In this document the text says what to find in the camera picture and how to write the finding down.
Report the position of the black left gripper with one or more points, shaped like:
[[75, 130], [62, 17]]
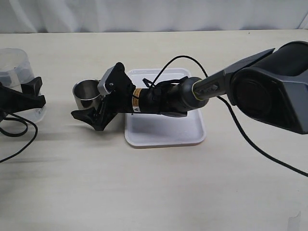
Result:
[[29, 101]]

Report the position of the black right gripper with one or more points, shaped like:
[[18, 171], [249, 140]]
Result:
[[119, 101]]

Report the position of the stainless steel cup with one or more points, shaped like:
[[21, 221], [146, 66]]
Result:
[[86, 94]]

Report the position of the clear plastic measuring jug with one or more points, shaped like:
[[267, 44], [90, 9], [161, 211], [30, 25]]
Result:
[[15, 69]]

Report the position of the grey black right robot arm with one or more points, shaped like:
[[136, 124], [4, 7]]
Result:
[[270, 87]]

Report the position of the white rectangular plastic tray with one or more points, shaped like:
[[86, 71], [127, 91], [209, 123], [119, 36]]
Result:
[[150, 131]]

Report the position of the white backdrop curtain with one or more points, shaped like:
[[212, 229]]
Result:
[[68, 16]]

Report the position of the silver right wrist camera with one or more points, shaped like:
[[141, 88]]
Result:
[[106, 85]]

